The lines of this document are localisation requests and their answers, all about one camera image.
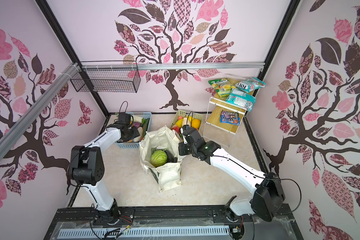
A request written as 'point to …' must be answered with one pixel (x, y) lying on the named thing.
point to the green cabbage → (158, 158)
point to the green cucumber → (145, 122)
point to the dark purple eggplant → (170, 158)
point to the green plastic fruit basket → (182, 117)
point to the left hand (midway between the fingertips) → (135, 135)
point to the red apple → (176, 128)
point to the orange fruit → (195, 123)
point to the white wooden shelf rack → (227, 108)
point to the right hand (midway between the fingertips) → (180, 144)
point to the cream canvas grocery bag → (168, 176)
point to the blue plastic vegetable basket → (135, 144)
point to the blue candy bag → (229, 117)
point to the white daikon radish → (140, 132)
